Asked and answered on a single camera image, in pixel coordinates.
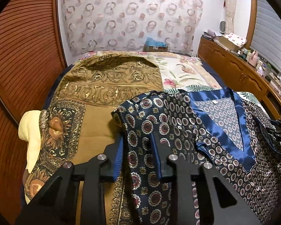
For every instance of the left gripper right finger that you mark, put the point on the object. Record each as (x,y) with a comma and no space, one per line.
(180,173)

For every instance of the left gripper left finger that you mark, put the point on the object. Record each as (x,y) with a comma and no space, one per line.
(101,169)

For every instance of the navy patterned satin shirt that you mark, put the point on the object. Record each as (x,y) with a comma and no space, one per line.
(222,127)

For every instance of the gold brown patterned cloth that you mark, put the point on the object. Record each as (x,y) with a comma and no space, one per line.
(69,133)

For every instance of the tissue pack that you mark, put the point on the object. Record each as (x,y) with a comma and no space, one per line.
(263,70)

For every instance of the wooden sideboard cabinet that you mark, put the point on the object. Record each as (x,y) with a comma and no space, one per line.
(240,76)

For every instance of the pink kettle jug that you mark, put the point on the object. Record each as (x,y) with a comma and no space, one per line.
(253,58)

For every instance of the cream yellow cloth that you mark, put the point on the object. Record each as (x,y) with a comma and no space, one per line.
(34,177)

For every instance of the grey window blind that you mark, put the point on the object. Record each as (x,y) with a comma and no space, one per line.
(267,34)

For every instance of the cardboard box floral cloth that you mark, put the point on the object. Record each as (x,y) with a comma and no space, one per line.
(232,42)

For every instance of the floral bed blanket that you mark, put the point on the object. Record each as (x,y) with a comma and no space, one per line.
(103,80)

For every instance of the blue item box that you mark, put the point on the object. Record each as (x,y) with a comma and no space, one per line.
(152,45)

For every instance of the brown louvered wardrobe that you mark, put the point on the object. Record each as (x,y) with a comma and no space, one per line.
(31,58)

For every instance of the circle pattern sheer curtain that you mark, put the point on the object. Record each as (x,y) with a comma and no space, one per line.
(95,25)

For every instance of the beige side curtain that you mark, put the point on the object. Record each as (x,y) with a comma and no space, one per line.
(230,15)

